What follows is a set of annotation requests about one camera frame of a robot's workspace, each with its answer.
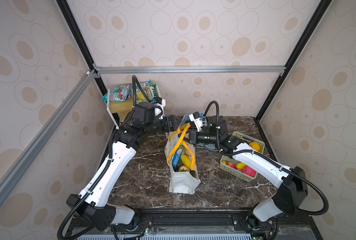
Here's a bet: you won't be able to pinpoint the yellow mango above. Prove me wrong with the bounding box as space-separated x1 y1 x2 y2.
181 154 192 169

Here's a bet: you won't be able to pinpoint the green plastic basket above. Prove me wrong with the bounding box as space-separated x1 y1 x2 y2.
219 132 265 183

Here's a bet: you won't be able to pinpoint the white grocery bag yellow handles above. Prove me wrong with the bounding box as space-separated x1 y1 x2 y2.
164 115 201 195

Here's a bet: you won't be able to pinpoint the blue candy packet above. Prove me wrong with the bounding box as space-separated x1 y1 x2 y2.
172 148 185 168

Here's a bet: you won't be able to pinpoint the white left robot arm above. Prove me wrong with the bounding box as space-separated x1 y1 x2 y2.
57 97 180 240

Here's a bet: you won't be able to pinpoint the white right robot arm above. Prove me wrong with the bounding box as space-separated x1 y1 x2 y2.
184 101 329 222

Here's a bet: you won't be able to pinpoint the yellow candy snack bag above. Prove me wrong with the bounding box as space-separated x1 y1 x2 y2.
136 88 153 103

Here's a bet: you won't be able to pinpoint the green mint snack bag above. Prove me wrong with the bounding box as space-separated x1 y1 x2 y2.
140 80 159 100

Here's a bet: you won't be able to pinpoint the green gummy snack bag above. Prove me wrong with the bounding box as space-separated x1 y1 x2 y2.
102 84 132 102

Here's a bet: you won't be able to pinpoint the white wooden two-tier shelf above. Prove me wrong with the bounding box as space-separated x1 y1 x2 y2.
109 87 159 114

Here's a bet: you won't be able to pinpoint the blue plastic basket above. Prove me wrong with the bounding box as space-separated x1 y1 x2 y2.
182 114 220 152

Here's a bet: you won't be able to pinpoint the red strawberry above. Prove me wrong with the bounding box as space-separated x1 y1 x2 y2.
228 162 237 169

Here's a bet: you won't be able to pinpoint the small yellow lemon fruit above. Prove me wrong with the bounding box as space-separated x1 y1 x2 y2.
236 163 246 170

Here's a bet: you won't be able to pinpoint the orange fruit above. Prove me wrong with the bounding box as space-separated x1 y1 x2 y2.
249 142 261 152

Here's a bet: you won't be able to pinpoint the pink peach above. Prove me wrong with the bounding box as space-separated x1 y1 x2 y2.
242 166 257 178

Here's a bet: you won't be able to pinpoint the horizontal aluminium rail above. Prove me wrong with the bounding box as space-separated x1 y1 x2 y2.
96 66 286 75

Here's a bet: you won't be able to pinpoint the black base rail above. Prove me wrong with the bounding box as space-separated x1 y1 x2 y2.
80 208 322 240

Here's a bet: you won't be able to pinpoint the left diagonal aluminium rail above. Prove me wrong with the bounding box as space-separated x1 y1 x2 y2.
0 70 97 207

